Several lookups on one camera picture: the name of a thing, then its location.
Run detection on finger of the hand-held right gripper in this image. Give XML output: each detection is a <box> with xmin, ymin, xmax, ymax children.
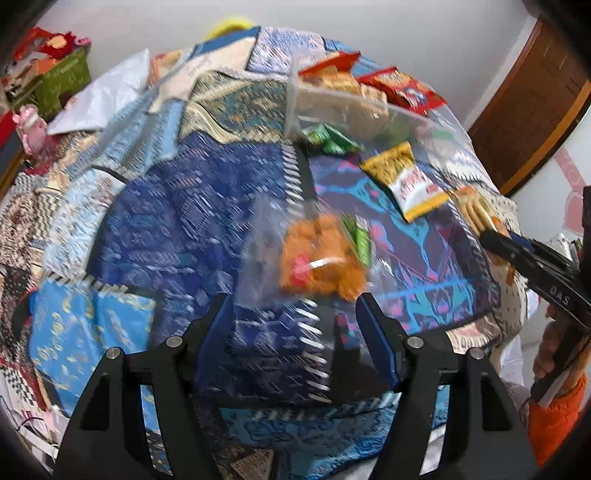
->
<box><xmin>509</xmin><ymin>234</ymin><xmax>578</xmax><ymax>267</ymax></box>
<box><xmin>480</xmin><ymin>230</ymin><xmax>555</xmax><ymax>289</ymax></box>

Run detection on pink toy figure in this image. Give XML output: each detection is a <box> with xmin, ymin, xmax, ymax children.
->
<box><xmin>13</xmin><ymin>105</ymin><xmax>49</xmax><ymax>156</ymax></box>

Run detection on orange patterned bag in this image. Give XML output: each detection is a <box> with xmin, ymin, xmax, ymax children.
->
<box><xmin>150</xmin><ymin>51</ymin><xmax>184</xmax><ymax>85</ymax></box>

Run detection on red box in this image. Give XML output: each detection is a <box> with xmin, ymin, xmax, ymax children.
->
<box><xmin>0</xmin><ymin>111</ymin><xmax>16</xmax><ymax>151</ymax></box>

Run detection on white plastic bag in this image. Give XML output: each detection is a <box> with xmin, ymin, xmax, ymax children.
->
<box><xmin>46</xmin><ymin>48</ymin><xmax>151</xmax><ymax>137</ymax></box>

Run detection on person's right hand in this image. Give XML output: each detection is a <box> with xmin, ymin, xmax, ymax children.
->
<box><xmin>532</xmin><ymin>302</ymin><xmax>567</xmax><ymax>382</ymax></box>

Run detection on brown wooden door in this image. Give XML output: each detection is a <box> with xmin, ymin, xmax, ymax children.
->
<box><xmin>466</xmin><ymin>16</ymin><xmax>591</xmax><ymax>197</ymax></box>

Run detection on yellow white snack packet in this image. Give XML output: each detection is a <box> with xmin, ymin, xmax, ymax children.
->
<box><xmin>360</xmin><ymin>142</ymin><xmax>451</xmax><ymax>223</ymax></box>

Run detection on yellow foam tube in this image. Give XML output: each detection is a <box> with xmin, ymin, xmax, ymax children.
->
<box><xmin>205</xmin><ymin>16</ymin><xmax>256</xmax><ymax>38</ymax></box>

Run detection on green storage box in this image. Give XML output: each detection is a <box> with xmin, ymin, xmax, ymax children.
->
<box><xmin>7</xmin><ymin>46</ymin><xmax>91</xmax><ymax>121</ymax></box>

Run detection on person's right forearm orange sleeve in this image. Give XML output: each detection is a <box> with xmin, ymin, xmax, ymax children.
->
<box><xmin>526</xmin><ymin>369</ymin><xmax>588</xmax><ymax>468</ymax></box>

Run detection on clear bag of orange snacks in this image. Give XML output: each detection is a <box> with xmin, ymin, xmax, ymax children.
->
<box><xmin>242</xmin><ymin>191</ymin><xmax>393</xmax><ymax>319</ymax></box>

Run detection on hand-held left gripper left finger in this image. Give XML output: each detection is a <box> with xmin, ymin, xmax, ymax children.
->
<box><xmin>54</xmin><ymin>293</ymin><xmax>234</xmax><ymax>480</ymax></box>

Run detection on red snack packet with picture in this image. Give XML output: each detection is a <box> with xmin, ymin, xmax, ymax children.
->
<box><xmin>358</xmin><ymin>67</ymin><xmax>448</xmax><ymax>112</ymax></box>

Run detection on yellow cracker packet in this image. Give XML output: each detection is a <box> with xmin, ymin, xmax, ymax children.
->
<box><xmin>450</xmin><ymin>186</ymin><xmax>517</xmax><ymax>289</ymax></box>

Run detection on white wardrobe door pink hearts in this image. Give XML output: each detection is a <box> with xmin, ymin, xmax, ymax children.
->
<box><xmin>512</xmin><ymin>78</ymin><xmax>591</xmax><ymax>259</ymax></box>

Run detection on blue patchwork printed blanket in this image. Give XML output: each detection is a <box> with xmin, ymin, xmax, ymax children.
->
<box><xmin>0</xmin><ymin>25</ymin><xmax>532</xmax><ymax>480</ymax></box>

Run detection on clear plastic container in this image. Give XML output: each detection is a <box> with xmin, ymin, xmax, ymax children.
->
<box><xmin>283</xmin><ymin>55</ymin><xmax>469</xmax><ymax>160</ymax></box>

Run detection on green snack packet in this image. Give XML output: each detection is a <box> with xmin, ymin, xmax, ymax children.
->
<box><xmin>302</xmin><ymin>124</ymin><xmax>365</xmax><ymax>156</ymax></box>

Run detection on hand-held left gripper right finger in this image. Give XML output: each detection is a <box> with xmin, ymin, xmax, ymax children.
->
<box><xmin>356</xmin><ymin>293</ymin><xmax>539</xmax><ymax>480</ymax></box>

